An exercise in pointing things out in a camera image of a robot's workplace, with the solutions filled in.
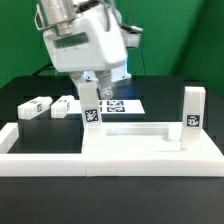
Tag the white marker base plate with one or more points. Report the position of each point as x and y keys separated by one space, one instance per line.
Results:
x=120 y=106

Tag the white U-shaped obstacle frame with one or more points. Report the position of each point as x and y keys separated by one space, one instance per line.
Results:
x=29 y=165

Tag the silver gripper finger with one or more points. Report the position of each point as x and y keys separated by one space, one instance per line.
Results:
x=104 y=84
x=76 y=78

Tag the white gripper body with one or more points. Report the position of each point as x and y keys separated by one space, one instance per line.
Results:
x=95 y=43

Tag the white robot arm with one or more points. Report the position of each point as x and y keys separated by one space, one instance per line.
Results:
x=59 y=14

